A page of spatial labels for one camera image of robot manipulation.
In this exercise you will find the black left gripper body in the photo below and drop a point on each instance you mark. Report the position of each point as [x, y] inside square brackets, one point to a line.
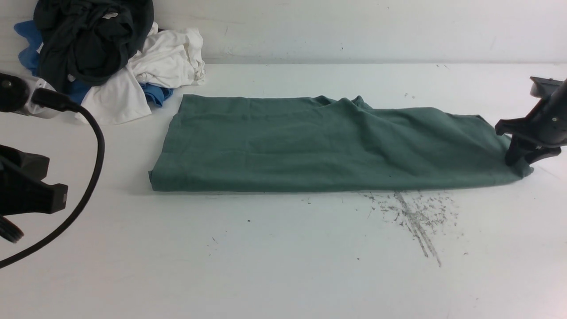
[22, 189]

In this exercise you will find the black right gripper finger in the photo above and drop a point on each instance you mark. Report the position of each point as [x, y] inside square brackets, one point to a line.
[517, 150]
[541, 153]

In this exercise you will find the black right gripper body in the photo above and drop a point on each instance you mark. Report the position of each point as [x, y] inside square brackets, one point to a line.
[545, 125]

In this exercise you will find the green long sleeve shirt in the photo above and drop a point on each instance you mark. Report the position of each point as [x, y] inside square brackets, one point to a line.
[316, 144]

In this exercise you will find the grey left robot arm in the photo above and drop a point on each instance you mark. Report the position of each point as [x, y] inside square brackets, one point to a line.
[16, 97]

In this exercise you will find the white crumpled shirt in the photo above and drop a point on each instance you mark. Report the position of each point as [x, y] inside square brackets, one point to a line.
[168, 59]

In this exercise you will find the blue crumpled garment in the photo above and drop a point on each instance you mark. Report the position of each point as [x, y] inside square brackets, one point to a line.
[27, 48]

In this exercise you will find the dark green crumpled garment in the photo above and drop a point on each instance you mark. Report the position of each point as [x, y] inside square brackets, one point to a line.
[89, 40]

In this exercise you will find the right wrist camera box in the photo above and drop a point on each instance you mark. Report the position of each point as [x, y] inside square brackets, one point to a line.
[544, 87]

